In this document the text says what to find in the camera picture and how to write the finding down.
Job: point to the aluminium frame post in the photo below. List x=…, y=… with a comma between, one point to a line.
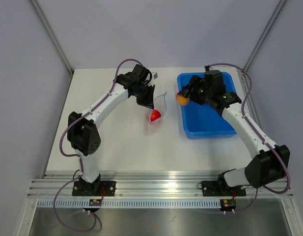
x=265, y=33
x=51, y=35

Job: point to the circuit board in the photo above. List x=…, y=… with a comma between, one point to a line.
x=95, y=202
x=228, y=204

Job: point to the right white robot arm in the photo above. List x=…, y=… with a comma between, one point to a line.
x=269, y=160

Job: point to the red apple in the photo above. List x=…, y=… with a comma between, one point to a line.
x=155, y=114

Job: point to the left aluminium frame post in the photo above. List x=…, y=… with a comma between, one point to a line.
x=51, y=35

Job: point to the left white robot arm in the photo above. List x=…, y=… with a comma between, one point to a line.
x=83, y=128

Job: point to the right circuit board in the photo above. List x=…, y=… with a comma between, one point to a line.
x=228, y=204

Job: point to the blue plastic bin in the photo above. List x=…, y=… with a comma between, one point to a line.
x=201, y=121

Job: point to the right aluminium frame post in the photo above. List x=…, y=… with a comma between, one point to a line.
x=265, y=33

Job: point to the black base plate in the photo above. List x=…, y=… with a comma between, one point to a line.
x=210, y=188
x=106, y=188

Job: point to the pink peach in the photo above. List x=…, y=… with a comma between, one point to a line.
x=181, y=100

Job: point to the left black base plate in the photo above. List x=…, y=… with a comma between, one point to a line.
x=106, y=188

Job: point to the white slotted cable duct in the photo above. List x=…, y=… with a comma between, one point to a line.
x=132, y=203

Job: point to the left circuit board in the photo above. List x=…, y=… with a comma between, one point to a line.
x=95, y=202

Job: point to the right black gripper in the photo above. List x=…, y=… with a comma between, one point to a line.
x=193, y=83

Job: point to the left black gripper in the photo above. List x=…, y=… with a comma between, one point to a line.
x=149, y=102

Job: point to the aluminium mounting rail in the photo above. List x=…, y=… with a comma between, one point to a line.
x=129, y=185

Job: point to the clear zip top bag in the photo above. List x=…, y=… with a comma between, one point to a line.
x=160, y=105

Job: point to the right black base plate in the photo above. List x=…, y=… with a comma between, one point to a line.
x=210, y=188

